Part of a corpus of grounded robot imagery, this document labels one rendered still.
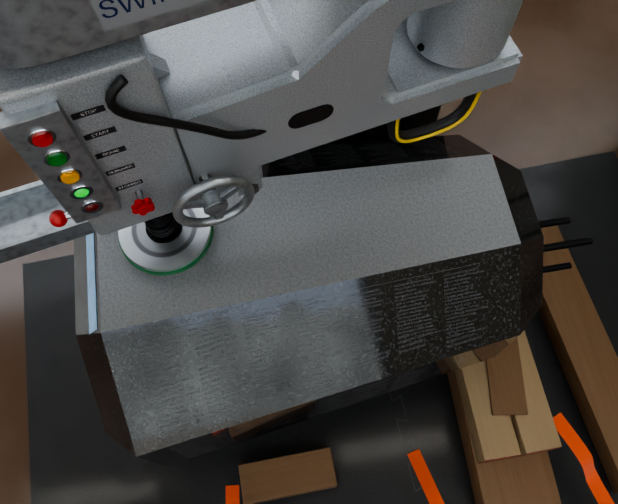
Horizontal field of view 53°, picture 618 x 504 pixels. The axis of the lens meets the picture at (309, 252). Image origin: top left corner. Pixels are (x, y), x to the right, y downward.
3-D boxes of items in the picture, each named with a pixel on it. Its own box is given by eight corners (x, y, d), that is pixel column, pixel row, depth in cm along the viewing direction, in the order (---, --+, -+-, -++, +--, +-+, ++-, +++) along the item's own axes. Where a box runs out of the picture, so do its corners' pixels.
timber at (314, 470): (247, 505, 205) (243, 504, 194) (241, 467, 209) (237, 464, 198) (336, 487, 207) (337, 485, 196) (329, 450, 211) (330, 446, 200)
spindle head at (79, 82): (246, 98, 131) (215, -92, 90) (282, 184, 123) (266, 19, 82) (78, 152, 126) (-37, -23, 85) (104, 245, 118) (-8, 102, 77)
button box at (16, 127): (118, 196, 107) (55, 94, 81) (122, 209, 106) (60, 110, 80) (73, 211, 106) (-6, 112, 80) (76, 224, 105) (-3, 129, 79)
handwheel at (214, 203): (243, 171, 121) (234, 127, 107) (260, 214, 118) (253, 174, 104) (169, 196, 119) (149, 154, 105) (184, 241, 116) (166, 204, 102)
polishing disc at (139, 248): (116, 274, 140) (115, 272, 139) (122, 191, 149) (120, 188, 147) (211, 269, 141) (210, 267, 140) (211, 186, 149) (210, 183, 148)
